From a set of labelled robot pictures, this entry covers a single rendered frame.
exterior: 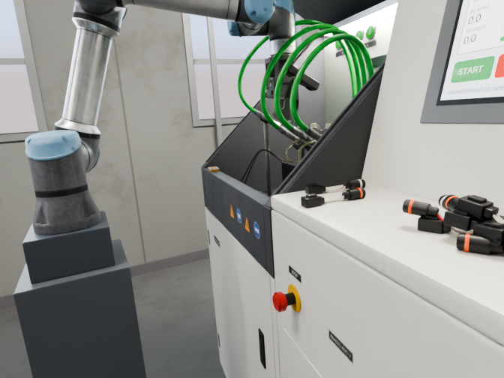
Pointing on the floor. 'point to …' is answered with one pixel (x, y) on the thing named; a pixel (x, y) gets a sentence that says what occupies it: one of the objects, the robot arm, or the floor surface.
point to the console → (417, 305)
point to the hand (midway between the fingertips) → (291, 124)
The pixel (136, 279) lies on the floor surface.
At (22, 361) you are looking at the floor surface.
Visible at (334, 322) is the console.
